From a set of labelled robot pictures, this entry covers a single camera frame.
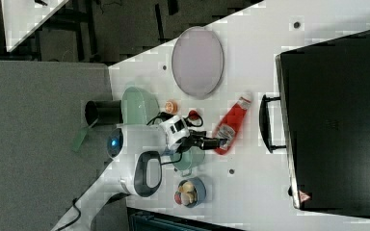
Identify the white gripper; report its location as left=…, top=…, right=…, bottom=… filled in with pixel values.
left=159, top=115, right=227, bottom=151

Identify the red plush ketchup bottle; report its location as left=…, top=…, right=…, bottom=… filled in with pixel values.
left=213, top=92, right=252, bottom=155

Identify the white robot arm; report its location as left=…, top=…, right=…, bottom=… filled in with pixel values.
left=50, top=115, right=226, bottom=231

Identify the round grey plate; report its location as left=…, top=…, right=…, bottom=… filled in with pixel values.
left=172, top=26, right=225, bottom=99

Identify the red strawberry toy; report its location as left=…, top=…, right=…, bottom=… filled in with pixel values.
left=188, top=110, right=199, bottom=120

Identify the blue bowl with food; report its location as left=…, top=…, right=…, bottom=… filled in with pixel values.
left=173, top=177, right=206, bottom=208

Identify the orange slice toy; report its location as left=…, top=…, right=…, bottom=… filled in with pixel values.
left=165, top=100, right=178, bottom=115

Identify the green perforated colander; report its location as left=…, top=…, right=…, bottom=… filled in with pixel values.
left=121, top=87, right=160, bottom=124

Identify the black cylinder cup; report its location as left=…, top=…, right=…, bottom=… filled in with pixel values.
left=85, top=100, right=123, bottom=126

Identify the black toaster oven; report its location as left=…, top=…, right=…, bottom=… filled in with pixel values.
left=275, top=30, right=370, bottom=218

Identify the grey fabric panel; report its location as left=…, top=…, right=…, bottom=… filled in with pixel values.
left=0, top=61, right=112, bottom=231

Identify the green pot with handles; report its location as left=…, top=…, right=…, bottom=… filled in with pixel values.
left=171, top=147, right=205, bottom=177

